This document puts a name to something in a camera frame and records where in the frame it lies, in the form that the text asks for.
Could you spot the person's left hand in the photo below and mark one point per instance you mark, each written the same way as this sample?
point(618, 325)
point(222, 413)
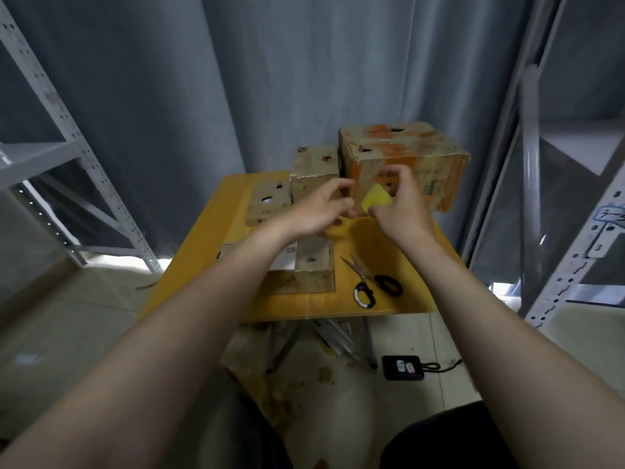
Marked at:
point(311, 212)

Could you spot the person's right hand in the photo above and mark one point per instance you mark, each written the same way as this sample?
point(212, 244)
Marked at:
point(408, 212)

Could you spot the yellow tape roll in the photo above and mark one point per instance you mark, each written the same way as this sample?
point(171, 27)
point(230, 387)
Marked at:
point(375, 198)

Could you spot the small cardboard box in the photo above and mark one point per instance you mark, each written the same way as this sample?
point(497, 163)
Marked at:
point(266, 202)

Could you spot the medium brown cardboard box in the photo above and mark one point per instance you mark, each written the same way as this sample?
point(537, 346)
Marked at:
point(314, 163)

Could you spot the large orange print cardboard box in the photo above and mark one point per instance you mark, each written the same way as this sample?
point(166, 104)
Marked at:
point(439, 166)

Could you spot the long white-labelled cardboard box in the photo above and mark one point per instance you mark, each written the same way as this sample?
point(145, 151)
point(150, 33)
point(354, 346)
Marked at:
point(314, 268)

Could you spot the person's left forearm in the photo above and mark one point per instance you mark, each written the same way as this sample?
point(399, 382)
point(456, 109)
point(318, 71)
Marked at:
point(137, 366)

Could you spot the person's right forearm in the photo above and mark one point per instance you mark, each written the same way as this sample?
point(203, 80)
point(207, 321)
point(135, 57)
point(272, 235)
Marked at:
point(518, 366)

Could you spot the person's right leg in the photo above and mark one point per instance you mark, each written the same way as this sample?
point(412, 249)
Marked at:
point(449, 439)

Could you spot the yellow wooden table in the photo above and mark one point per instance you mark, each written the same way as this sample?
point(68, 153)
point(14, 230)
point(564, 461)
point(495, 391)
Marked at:
point(195, 259)

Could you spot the grey curtain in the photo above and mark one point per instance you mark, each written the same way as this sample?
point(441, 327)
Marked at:
point(244, 73)

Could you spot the black power adapter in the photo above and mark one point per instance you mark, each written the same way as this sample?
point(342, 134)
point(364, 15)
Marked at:
point(401, 367)

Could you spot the grey metal shelf unit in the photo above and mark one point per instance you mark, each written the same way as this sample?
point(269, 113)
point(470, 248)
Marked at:
point(576, 190)
point(39, 161)

